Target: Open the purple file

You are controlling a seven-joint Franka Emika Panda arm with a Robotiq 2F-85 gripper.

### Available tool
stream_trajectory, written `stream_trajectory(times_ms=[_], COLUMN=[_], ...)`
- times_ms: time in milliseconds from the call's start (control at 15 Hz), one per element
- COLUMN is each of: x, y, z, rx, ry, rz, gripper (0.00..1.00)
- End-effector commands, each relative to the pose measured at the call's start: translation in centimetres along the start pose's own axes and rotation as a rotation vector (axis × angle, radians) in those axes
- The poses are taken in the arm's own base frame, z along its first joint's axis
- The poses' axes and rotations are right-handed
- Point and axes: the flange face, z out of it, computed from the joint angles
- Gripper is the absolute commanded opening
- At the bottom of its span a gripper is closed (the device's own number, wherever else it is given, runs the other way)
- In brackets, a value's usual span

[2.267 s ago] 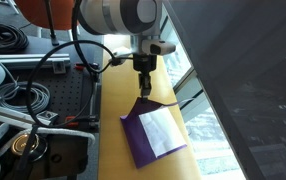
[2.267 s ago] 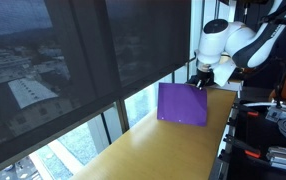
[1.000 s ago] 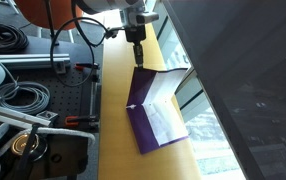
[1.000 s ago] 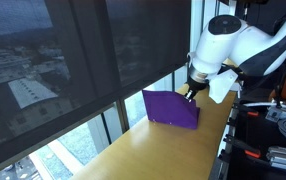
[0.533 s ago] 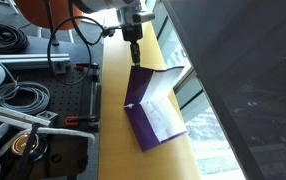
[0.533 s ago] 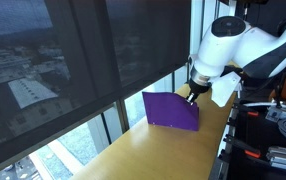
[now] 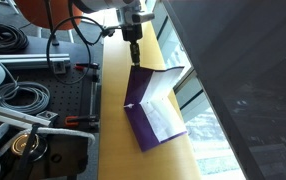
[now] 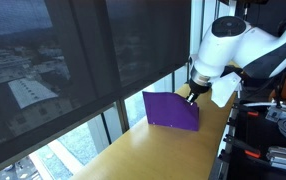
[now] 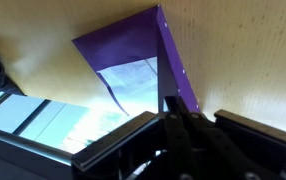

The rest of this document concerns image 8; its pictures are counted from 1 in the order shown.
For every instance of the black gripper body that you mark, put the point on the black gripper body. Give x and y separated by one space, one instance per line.
200 88

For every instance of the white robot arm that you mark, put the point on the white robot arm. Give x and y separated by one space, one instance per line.
236 50

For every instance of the dark window roller shade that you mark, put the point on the dark window roller shade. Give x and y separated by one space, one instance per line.
83 50

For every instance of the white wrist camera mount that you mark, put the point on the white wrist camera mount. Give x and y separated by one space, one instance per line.
224 90

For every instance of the aluminium rail with bracket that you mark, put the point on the aluminium rail with bracket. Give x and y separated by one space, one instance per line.
273 115

